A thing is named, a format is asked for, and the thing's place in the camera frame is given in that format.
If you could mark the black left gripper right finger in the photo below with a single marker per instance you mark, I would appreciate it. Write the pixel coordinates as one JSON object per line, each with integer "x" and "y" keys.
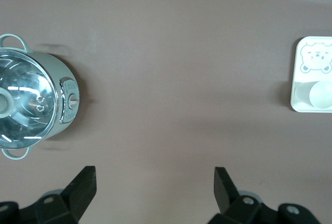
{"x": 223, "y": 190}

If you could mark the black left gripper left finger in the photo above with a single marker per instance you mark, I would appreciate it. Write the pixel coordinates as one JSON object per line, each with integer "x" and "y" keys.
{"x": 83, "y": 187}

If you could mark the white IKEA cup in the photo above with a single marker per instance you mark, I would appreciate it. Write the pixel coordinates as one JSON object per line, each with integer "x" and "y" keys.
{"x": 320, "y": 94}

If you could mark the pale green electric pot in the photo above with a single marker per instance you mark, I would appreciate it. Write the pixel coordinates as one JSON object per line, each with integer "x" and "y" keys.
{"x": 63, "y": 73}

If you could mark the cream bear print tray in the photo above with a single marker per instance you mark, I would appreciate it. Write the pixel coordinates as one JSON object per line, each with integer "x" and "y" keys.
{"x": 301, "y": 53}

